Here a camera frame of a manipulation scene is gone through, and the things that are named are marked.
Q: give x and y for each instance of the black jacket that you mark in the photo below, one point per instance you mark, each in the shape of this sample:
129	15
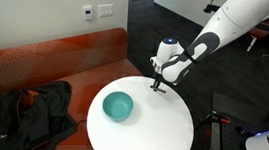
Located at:
36	115

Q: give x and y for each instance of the orange patterned sofa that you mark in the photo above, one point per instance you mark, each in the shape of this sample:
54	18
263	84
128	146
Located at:
59	57

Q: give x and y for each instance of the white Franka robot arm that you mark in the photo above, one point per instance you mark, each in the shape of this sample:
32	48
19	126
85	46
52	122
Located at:
234	18

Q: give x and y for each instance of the black camera on mount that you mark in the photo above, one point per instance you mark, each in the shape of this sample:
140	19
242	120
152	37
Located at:
212	6

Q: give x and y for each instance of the teal blue bowl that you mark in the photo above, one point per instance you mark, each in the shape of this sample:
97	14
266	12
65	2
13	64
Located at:
117	106

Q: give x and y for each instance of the white wall thermostat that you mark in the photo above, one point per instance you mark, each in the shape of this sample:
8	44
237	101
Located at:
87	12

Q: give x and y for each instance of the dark marker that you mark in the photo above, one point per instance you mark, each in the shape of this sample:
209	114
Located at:
163	91

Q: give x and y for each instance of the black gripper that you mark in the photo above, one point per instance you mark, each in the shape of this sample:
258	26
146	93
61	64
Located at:
159	78

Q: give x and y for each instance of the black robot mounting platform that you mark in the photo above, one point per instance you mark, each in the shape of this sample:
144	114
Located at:
237	112

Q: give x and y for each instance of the white light switch plate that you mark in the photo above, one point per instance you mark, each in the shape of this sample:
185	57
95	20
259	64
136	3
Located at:
105	10

